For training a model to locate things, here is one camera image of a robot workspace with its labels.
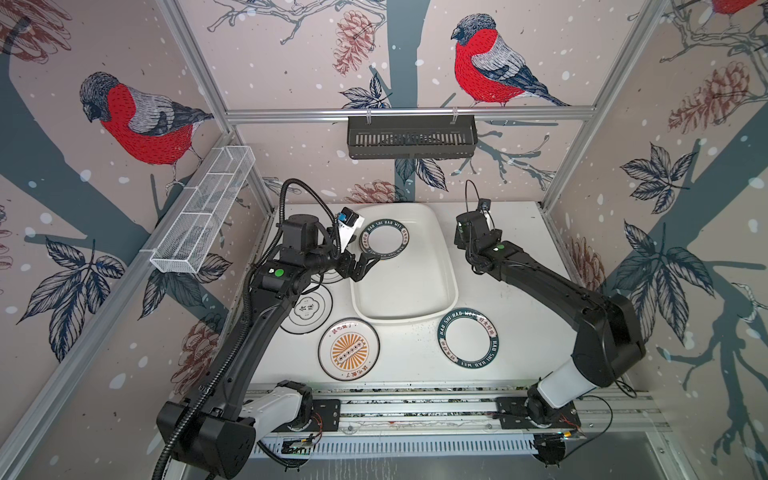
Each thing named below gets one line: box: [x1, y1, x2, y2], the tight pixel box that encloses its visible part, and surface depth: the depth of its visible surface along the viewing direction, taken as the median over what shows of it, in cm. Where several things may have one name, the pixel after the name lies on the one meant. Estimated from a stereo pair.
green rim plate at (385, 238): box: [359, 218, 410, 260], surface depth 110 cm
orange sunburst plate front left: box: [318, 317, 380, 381], surface depth 86 cm
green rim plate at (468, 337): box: [437, 308, 500, 369], surface depth 88 cm
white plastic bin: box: [350, 203, 459, 324], surface depth 98 cm
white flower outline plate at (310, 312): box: [280, 284, 333, 334], surface depth 92 cm
